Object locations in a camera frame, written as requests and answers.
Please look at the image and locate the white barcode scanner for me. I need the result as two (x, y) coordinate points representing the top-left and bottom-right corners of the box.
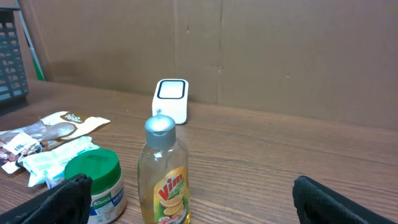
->
(152, 79), (189, 124)

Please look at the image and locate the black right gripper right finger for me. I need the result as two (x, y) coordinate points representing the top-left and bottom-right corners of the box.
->
(292, 175), (396, 224)

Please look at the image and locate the teal snack packet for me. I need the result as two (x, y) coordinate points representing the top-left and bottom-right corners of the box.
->
(22, 136), (100, 187)

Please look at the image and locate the green white tissue pack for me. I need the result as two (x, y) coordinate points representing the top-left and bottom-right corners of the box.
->
(45, 170), (65, 189)

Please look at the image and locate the grey plastic mesh basket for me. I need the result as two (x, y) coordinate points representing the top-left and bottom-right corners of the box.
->
(1, 6), (29, 107)

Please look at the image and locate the brown and white snack bag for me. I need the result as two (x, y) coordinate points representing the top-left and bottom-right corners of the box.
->
(1, 111), (110, 174)

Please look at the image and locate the green lid seasoning jar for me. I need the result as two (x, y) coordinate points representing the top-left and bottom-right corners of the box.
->
(64, 148), (127, 224)

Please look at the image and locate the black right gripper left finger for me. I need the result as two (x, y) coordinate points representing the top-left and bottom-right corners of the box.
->
(1, 174), (93, 224)

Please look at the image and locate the yellow dish soap bottle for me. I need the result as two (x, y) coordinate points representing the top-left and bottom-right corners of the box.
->
(137, 115), (191, 224)

